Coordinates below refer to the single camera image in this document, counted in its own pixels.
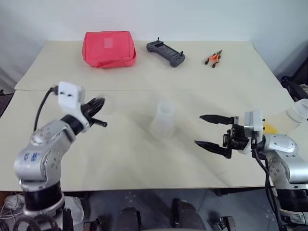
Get red fabric pouch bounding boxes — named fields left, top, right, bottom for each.
left=81, top=30, right=137, bottom=70

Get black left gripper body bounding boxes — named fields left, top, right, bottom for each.
left=80, top=102, right=96, bottom=126

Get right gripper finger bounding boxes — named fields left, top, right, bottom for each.
left=194, top=140, right=233, bottom=159
left=199, top=114, right=239, bottom=126

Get white tangled cables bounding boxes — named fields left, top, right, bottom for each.
left=0, top=193, right=26, bottom=218

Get orange handled pliers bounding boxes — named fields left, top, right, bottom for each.
left=204, top=49, right=224, bottom=69

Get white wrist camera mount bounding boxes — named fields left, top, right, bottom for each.
left=57, top=81, right=95, bottom=133
left=241, top=109, right=265, bottom=154

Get black coiled hose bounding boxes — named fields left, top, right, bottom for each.
left=13, top=214, right=74, bottom=231

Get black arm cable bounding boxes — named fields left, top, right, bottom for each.
left=34, top=84, right=60, bottom=132
left=251, top=138, right=286, bottom=231

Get clear bottle with orange liquid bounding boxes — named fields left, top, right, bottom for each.
left=263, top=98, right=308, bottom=134

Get dark grey handheld controller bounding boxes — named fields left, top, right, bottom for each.
left=146, top=37, right=186, bottom=68

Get black metal rack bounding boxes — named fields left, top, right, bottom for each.
left=280, top=40, right=308, bottom=103

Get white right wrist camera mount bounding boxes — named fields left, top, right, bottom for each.
left=241, top=109, right=265, bottom=154

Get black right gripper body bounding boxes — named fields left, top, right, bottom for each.
left=222, top=124, right=250, bottom=152

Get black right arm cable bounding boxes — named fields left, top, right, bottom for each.
left=251, top=138, right=286, bottom=231

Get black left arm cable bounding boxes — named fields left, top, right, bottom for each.
left=34, top=84, right=60, bottom=132

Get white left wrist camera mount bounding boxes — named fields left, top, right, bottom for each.
left=57, top=81, right=95, bottom=133

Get translucent white plastic bottle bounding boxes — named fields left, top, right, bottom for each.
left=149, top=100, right=178, bottom=140

